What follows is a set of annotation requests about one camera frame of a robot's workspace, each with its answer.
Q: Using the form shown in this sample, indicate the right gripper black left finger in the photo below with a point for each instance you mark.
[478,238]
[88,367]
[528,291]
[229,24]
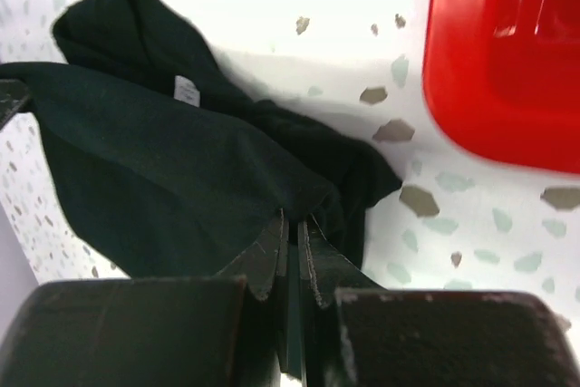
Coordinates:
[220,330]

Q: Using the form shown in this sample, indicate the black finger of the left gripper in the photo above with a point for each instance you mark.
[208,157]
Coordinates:
[15,98]

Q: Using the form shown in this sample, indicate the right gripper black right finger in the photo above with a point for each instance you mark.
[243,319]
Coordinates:
[357,333]

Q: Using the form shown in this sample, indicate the black t shirt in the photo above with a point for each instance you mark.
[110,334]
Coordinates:
[166,167]

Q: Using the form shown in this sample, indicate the red plastic bin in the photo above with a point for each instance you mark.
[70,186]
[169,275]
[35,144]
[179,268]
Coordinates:
[501,79]

